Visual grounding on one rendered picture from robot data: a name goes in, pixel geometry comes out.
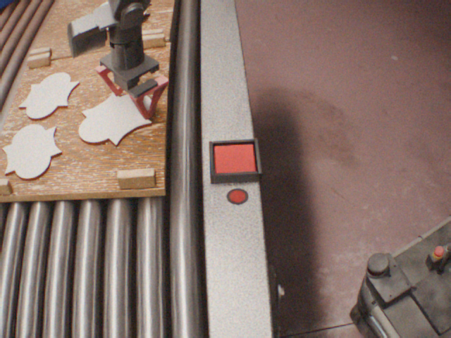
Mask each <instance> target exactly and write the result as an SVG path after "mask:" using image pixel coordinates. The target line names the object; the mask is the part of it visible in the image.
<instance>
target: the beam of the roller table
mask: <svg viewBox="0 0 451 338"><path fill-rule="evenodd" d="M201 125H202V187H203V210H204V248H205V264H206V293H207V308H208V321H209V338H274V331H273V314H272V304H271V288H270V279H269V270H268V255H267V247H266V232H265V224H264V212H263V204H262V197H261V185H260V182H259V181H258V182H236V183H222V184H215V183H214V184H211V181H210V167H209V142H210V141H223V140H236V139H255V137H254V126H253V120H252V110H251V105H250V99H249V90H248V84H247V75H246V70H245V60H244V56H243V50H242V42H241V36H240V28H239V23H238V18H237V10H236V5H235V0H201ZM236 188H240V189H244V190H245V191H246V192H247V193H248V194H249V198H248V200H247V201H246V202H245V203H243V204H240V205H235V204H231V203H230V202H229V201H228V200H227V198H226V195H227V193H228V192H229V191H230V190H232V189H236Z"/></svg>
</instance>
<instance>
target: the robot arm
mask: <svg viewBox="0 0 451 338"><path fill-rule="evenodd" d="M151 1H152V0H108V4H106V5H103V6H100V7H98V8H94V12H92V13H90V14H87V15H85V16H83V17H81V18H78V19H76V20H74V21H72V22H70V23H69V24H68V42H69V46H70V52H71V54H72V57H73V59H74V58H77V57H79V56H82V55H85V54H88V53H89V52H92V51H95V50H97V49H100V48H103V47H105V46H106V41H107V40H108V35H107V28H108V31H109V44H110V50H111V53H110V54H108V55H106V56H105V57H103V58H101V59H100V60H99V62H100V65H99V66H97V67H96V68H95V70H96V72H97V73H98V75H99V76H100V77H101V79H102V80H103V81H104V82H105V83H106V84H107V85H108V87H109V88H110V90H111V91H112V92H113V93H114V94H115V96H119V95H120V94H122V93H123V90H125V91H126V92H127V93H128V94H129V96H130V98H131V99H132V101H133V103H134V104H135V105H136V107H137V109H138V110H139V112H140V113H141V114H142V116H143V117H144V119H145V120H147V119H149V118H151V117H152V116H153V114H154V111H155V109H156V105H157V104H158V101H159V99H160V97H161V95H162V94H163V92H164V90H165V88H166V87H167V85H168V78H167V77H164V76H163V75H162V76H160V77H158V78H156V79H155V80H154V79H152V78H151V79H149V80H147V81H146V82H143V83H142V84H140V85H138V82H140V77H142V76H143V75H145V74H147V73H148V72H150V73H151V74H153V73H155V72H157V71H158V70H160V65H159V62H158V61H157V60H155V59H153V58H152V57H150V56H148V55H146V54H145V53H144V46H143V37H142V21H143V18H144V12H145V11H146V10H147V9H148V7H149V5H150V3H151ZM110 72H112V73H113V79H114V82H115V83H116V84H117V85H118V87H117V88H116V86H115V85H114V83H112V81H111V79H110V78H109V77H108V73H110ZM151 92H154V94H153V97H152V101H151V104H150V107H149V110H148V111H147V109H146V108H145V106H144V103H143V100H144V97H145V96H146V95H148V94H149V93H151Z"/></svg>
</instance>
